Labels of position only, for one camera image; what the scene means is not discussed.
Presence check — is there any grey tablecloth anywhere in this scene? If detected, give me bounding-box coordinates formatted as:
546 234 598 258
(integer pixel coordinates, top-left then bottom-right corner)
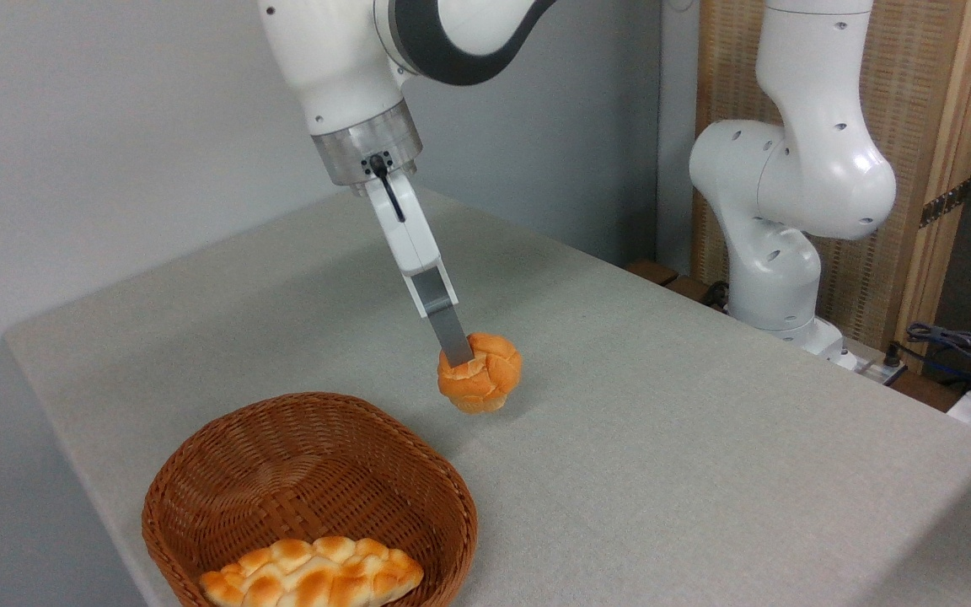
3 187 971 607

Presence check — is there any wooden woven screen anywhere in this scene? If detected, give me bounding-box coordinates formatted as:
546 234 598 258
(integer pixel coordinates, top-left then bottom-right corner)
692 0 971 372

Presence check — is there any round bread roll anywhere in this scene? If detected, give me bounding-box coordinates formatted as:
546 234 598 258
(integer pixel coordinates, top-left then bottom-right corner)
437 332 524 415

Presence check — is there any braided bread loaf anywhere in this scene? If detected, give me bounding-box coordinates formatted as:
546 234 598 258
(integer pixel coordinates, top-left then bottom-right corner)
199 535 425 607

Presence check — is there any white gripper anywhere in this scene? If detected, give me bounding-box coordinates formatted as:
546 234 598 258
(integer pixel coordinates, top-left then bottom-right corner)
363 171 475 369

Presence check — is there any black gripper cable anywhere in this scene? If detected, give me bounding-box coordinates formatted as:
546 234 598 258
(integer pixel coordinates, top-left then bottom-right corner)
367 154 408 224

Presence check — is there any brown wicker basket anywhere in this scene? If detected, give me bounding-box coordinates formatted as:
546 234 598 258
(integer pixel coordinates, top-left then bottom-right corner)
142 392 479 607

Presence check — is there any metal screen hinge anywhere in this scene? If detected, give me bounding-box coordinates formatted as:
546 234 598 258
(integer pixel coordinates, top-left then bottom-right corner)
919 180 971 229

